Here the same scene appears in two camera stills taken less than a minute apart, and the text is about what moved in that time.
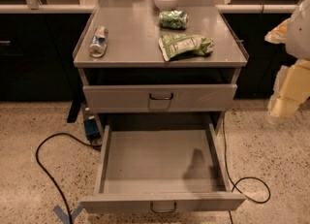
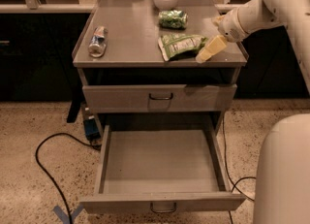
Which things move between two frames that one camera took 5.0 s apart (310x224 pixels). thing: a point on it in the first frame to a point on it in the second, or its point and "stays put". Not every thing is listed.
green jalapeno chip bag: x=171 y=45 stays put
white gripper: x=298 y=35 to x=232 y=25
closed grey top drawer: x=160 y=98 stays put
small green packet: x=172 y=19 stays put
